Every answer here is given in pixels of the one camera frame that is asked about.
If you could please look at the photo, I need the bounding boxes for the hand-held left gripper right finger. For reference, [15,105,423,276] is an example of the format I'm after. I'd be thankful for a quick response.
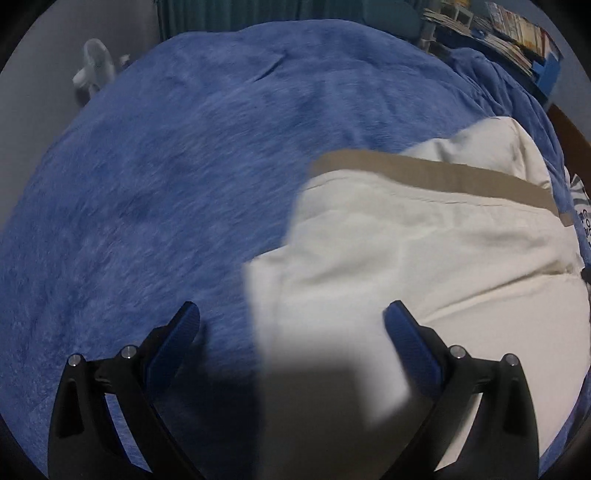
[383,299,540,480]

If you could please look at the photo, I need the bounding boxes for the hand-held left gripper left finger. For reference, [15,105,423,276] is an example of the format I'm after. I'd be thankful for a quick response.
[47,301,203,480]

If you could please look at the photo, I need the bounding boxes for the cream hooded puffer jacket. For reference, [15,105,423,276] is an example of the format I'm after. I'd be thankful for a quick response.
[242,116,591,480]

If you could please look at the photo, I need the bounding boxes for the blue fleece blanket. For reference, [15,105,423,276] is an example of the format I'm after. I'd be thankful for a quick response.
[0,18,591,480]

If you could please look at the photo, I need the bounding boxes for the striped printed pillow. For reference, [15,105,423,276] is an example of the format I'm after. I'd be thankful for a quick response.
[565,168,591,254]

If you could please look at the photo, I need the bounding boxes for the wooden headboard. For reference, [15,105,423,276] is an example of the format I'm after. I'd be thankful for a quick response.
[549,103,591,158]

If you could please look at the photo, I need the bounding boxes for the white electric fan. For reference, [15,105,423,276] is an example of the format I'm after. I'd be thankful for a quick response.
[71,39,133,100]

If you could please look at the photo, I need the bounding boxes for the blue shelf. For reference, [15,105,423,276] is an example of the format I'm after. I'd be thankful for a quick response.
[418,8,567,100]

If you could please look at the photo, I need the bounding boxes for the stack of papers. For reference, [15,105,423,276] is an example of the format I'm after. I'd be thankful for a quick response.
[475,34,533,77]

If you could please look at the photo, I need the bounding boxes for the teal curtain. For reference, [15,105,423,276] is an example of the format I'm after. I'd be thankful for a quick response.
[156,0,370,41]

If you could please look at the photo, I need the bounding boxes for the row of books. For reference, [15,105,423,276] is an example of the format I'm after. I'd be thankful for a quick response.
[480,2,560,52]

